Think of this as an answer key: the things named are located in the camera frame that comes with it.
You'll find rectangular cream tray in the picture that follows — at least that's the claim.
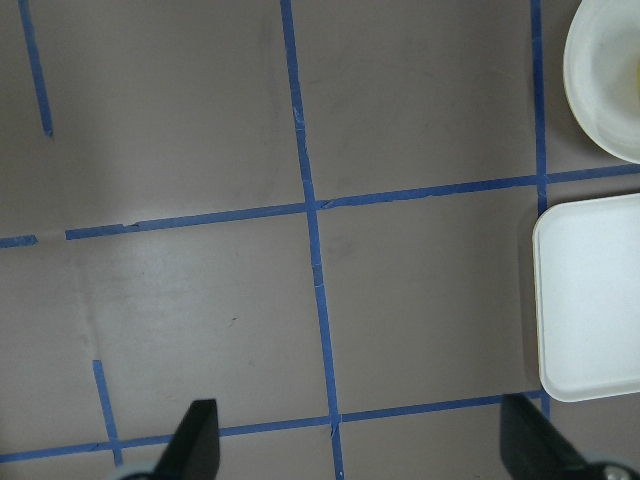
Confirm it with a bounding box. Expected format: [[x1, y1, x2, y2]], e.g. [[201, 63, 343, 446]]
[[532, 194, 639, 403]]

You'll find round cream plate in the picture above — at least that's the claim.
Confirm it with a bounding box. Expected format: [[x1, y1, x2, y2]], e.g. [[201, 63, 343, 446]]
[[562, 1, 639, 164]]

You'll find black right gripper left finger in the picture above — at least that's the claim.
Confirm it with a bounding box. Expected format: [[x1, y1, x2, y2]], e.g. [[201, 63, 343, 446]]
[[153, 399, 221, 480]]

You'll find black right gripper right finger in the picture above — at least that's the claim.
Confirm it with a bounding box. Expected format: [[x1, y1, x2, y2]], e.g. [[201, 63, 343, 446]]
[[500, 394, 591, 480]]

